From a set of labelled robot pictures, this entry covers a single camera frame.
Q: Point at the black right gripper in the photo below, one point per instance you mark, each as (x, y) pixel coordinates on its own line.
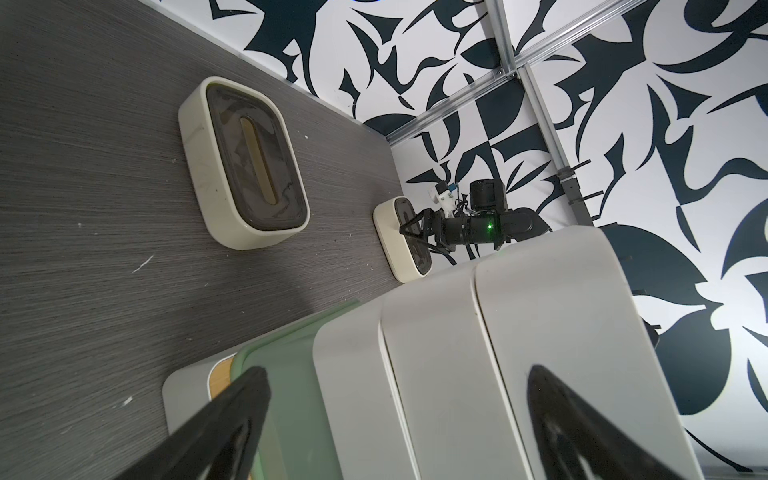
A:
(484, 218)

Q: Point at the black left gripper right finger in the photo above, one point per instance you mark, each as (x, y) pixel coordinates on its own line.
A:
(575, 441)

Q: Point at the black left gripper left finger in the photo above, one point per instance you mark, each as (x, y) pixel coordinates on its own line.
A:
(218, 442)

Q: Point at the green tissue box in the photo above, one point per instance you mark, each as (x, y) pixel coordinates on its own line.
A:
(296, 440)

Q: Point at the white box grey lid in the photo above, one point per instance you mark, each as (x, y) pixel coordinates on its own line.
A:
(562, 301)

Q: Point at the white box bamboo lid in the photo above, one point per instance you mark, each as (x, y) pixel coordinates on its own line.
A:
(456, 407)
(187, 390)
(361, 397)

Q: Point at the white box bamboo lid front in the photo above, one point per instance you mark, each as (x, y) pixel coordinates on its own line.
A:
(187, 390)

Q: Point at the cream box dark lid right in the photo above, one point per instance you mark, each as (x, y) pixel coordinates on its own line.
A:
(408, 259)

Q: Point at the cream box dark clear lid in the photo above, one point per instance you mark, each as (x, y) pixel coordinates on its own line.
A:
(242, 165)

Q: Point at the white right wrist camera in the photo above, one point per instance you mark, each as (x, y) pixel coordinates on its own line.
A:
(445, 196)

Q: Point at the black wall hook rack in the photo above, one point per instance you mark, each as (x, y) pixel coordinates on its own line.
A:
(576, 199)

